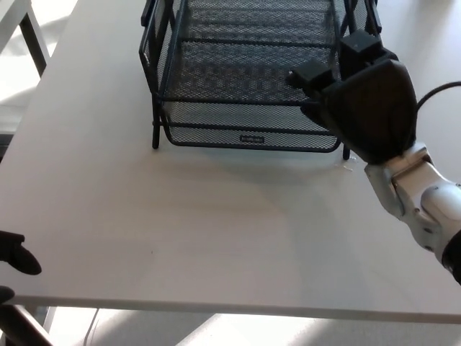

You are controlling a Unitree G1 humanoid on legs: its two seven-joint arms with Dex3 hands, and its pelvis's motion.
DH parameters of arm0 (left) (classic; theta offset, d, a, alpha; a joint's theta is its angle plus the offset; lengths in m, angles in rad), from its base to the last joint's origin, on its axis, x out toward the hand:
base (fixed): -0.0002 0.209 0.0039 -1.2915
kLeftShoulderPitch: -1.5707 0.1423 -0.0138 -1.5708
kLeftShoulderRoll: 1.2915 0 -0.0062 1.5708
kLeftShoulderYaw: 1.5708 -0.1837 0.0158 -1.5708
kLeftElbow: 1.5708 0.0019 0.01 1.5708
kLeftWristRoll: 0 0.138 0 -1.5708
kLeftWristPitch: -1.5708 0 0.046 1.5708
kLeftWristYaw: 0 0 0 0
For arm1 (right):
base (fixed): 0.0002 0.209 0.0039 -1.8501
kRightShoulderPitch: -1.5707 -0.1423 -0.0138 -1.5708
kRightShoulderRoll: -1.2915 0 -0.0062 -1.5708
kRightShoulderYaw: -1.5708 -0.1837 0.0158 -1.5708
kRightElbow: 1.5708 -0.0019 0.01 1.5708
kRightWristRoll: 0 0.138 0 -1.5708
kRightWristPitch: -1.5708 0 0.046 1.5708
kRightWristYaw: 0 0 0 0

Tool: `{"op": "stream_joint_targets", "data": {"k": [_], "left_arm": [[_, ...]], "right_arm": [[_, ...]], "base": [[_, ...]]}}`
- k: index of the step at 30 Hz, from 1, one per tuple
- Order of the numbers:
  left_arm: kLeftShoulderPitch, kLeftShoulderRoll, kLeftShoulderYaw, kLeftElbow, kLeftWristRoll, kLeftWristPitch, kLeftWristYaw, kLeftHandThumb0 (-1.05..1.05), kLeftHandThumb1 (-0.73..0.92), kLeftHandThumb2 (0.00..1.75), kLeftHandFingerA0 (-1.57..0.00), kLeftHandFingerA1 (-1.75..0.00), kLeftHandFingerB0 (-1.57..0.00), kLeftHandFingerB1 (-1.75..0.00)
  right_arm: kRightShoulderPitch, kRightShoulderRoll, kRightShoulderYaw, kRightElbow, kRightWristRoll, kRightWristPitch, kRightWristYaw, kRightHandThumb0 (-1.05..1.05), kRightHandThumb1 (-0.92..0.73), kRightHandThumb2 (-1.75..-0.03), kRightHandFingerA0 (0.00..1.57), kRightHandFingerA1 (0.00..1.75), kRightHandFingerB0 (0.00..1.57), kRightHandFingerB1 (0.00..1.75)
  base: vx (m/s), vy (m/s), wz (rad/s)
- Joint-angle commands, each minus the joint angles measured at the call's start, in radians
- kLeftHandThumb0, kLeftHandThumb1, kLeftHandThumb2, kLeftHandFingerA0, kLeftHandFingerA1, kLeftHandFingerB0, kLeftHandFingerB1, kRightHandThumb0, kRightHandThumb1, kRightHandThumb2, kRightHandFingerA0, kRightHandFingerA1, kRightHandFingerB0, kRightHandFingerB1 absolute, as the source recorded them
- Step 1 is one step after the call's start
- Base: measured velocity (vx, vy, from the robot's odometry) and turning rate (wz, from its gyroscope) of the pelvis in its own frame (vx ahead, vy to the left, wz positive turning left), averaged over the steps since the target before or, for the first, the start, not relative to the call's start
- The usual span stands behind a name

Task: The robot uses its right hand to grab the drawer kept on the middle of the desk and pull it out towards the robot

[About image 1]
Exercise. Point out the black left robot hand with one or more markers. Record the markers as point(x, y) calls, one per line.
point(19, 256)

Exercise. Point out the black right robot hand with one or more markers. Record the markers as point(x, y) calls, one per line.
point(374, 108)

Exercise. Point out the black mesh sliding drawer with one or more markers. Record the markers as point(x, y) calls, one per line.
point(234, 75)

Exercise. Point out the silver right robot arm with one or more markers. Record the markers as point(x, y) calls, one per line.
point(414, 194)

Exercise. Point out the white desk leg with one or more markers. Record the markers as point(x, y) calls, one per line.
point(50, 320)

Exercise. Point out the clear tape piece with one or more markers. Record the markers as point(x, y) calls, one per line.
point(348, 166)

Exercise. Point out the dark brown bar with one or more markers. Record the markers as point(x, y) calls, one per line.
point(25, 328)

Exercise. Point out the labelled black mesh tray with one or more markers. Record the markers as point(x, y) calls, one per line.
point(252, 138)

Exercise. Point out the small black mesh tray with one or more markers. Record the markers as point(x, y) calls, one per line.
point(259, 21)

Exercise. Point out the white side table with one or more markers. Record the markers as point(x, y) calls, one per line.
point(34, 47)

